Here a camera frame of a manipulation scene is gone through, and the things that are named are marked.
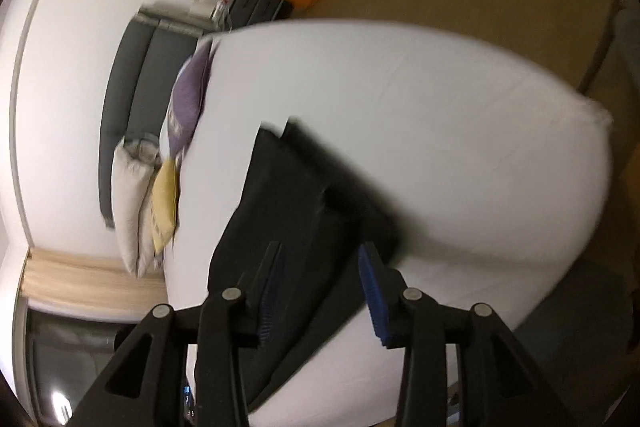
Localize dark furniture leg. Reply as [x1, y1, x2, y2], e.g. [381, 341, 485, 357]
[576, 0, 632, 94]

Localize white bed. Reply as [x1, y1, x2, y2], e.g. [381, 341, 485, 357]
[162, 19, 615, 427]

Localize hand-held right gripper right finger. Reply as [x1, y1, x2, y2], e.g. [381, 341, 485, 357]
[357, 241, 568, 427]

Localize beige curtain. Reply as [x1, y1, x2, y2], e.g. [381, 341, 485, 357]
[20, 247, 168, 323]

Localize dark drawer cabinet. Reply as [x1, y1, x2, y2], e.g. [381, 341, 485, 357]
[226, 0, 294, 28]

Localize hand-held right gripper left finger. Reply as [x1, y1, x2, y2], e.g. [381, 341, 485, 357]
[65, 241, 283, 427]

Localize dark window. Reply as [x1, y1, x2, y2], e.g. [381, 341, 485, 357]
[15, 302, 146, 427]

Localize purple pillow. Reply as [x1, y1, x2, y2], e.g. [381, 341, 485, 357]
[160, 39, 217, 158]

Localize grey headboard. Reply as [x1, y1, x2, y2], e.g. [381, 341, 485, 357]
[99, 14, 211, 228]

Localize yellow pillow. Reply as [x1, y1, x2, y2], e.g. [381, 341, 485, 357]
[151, 156, 182, 256]

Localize white pillow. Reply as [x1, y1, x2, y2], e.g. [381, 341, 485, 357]
[111, 138, 161, 278]
[137, 167, 167, 279]

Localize black pants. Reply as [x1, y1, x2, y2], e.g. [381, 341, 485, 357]
[207, 119, 403, 413]

